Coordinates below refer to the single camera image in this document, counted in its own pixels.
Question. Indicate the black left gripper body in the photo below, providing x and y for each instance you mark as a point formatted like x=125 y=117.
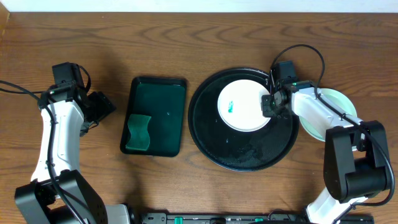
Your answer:
x=101 y=104

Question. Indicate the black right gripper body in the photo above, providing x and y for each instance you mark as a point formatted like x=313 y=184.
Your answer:
x=272 y=109

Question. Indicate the green sponge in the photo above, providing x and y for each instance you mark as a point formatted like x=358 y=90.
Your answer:
x=139 y=139

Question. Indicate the mint green plate front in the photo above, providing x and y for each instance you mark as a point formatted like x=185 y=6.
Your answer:
x=340 y=100

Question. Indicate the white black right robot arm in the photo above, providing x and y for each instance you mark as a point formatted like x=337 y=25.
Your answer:
x=357 y=170

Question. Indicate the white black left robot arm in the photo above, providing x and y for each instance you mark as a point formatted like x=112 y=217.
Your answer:
x=57 y=192

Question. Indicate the round black tray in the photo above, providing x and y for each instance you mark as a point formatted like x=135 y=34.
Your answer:
x=227 y=147

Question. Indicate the dark green rectangular tray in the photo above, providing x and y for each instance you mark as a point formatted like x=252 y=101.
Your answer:
x=163 y=99

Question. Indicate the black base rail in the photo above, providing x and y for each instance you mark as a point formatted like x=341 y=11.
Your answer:
x=277 y=216

